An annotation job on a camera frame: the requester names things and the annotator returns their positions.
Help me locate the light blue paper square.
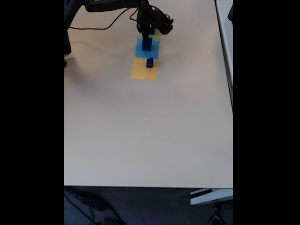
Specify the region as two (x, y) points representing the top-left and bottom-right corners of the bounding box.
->
(135, 37), (161, 59)

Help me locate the black camera box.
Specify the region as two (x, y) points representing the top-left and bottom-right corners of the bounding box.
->
(153, 8), (174, 36)

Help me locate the white table foot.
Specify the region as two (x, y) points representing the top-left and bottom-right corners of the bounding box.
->
(189, 188), (233, 206)

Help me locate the medium blue cube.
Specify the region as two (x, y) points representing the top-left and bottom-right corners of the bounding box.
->
(141, 38), (153, 52)

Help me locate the orange paper square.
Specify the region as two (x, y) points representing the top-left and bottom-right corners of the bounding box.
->
(131, 58), (158, 82)

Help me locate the green paper square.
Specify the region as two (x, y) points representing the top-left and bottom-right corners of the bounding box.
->
(138, 30), (162, 39)

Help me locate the white adjacent table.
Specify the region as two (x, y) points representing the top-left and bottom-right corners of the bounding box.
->
(215, 0), (233, 108)

